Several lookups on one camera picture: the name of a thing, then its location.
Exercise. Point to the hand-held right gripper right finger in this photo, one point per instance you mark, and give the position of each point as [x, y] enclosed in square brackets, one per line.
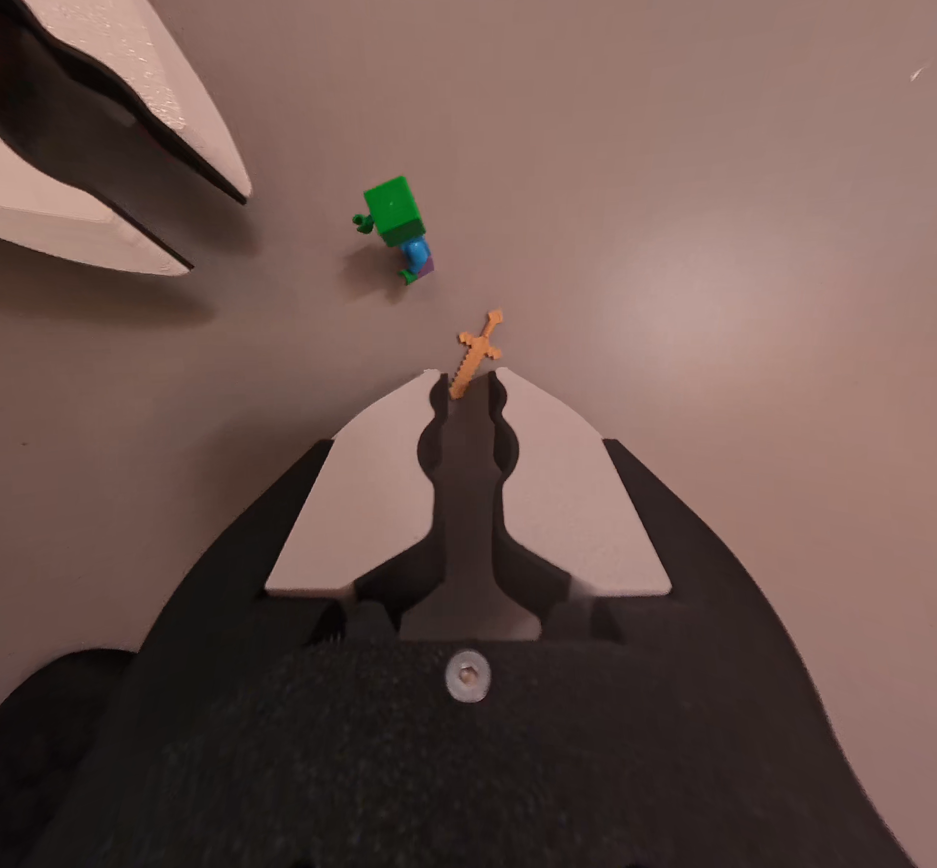
[585, 509]

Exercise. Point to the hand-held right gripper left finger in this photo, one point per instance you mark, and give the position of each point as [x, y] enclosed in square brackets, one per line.
[351, 509]

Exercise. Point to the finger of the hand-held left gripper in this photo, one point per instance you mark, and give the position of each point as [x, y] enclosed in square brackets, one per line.
[110, 19]
[58, 216]

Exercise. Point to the gold toy sword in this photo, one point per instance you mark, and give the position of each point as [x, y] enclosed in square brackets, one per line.
[479, 348]

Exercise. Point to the blue toy figure torso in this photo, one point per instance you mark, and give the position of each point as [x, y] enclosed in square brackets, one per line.
[416, 253]

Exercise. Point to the green cube brick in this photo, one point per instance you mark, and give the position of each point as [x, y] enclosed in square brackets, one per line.
[395, 213]

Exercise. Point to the grey desk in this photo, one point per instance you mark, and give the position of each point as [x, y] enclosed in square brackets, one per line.
[659, 224]

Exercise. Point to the black chair armrest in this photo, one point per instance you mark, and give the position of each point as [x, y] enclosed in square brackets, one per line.
[51, 736]

